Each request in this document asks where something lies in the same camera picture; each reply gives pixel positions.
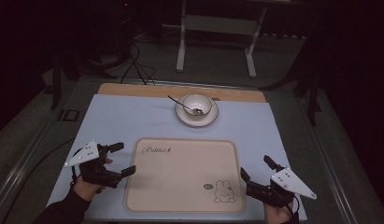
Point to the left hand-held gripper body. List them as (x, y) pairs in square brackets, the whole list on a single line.
[(96, 174)]

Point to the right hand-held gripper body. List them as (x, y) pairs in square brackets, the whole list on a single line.
[(273, 194)]

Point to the person's left hand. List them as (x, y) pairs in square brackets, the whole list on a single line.
[(85, 189)]

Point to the person's right hand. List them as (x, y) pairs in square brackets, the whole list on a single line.
[(277, 215)]

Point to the light blue table mat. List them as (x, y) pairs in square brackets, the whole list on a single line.
[(118, 121)]

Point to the beige rabbit print placemat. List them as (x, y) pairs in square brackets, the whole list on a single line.
[(180, 180)]

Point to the wooden table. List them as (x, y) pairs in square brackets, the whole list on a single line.
[(133, 90)]

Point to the white saucer plate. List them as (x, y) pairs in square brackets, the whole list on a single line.
[(196, 122)]

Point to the metal spoon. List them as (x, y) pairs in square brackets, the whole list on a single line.
[(180, 103)]

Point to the black stand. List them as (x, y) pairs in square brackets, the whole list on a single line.
[(56, 81), (311, 93)]

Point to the white ceramic bowl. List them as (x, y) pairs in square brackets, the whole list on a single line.
[(197, 102)]

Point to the white metal stand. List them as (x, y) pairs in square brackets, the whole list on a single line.
[(217, 25)]

